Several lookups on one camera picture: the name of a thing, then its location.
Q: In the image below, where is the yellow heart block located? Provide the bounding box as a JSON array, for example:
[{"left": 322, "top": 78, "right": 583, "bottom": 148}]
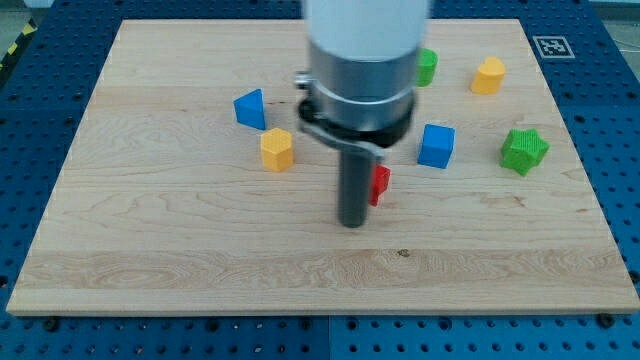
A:
[{"left": 470, "top": 57, "right": 506, "bottom": 95}]

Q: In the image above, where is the green star block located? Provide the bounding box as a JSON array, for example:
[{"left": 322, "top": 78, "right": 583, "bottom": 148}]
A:
[{"left": 501, "top": 129, "right": 550, "bottom": 176}]

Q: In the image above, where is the green cylinder block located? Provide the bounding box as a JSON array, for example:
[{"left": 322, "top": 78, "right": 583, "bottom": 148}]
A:
[{"left": 416, "top": 48, "right": 439, "bottom": 87}]

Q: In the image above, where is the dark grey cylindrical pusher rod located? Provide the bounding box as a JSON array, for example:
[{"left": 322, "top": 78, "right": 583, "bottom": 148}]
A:
[{"left": 337, "top": 150, "right": 375, "bottom": 228}]

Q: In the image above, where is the light wooden board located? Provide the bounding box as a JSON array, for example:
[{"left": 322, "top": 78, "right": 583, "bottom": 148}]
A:
[{"left": 7, "top": 19, "right": 639, "bottom": 316}]

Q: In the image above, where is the blue cube block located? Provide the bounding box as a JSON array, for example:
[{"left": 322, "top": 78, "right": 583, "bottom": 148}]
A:
[{"left": 417, "top": 124, "right": 456, "bottom": 169}]

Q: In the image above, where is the blue triangle block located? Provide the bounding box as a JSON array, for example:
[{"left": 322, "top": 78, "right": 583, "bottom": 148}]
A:
[{"left": 233, "top": 88, "right": 267, "bottom": 130}]

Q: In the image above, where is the red star block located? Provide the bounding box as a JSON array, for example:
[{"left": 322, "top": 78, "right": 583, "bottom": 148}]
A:
[{"left": 369, "top": 164, "right": 391, "bottom": 207}]

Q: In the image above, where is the black and white fiducial marker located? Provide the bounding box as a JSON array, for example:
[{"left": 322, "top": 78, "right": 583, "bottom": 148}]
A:
[{"left": 533, "top": 35, "right": 575, "bottom": 59}]

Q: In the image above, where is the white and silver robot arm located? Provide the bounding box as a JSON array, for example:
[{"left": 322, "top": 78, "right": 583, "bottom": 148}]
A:
[{"left": 295, "top": 0, "right": 432, "bottom": 228}]

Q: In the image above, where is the yellow and black hazard tape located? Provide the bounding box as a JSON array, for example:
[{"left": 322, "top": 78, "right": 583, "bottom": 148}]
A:
[{"left": 1, "top": 18, "right": 38, "bottom": 75}]

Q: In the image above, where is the yellow hexagon block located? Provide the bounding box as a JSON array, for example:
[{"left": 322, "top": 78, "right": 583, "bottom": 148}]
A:
[{"left": 260, "top": 128, "right": 294, "bottom": 172}]

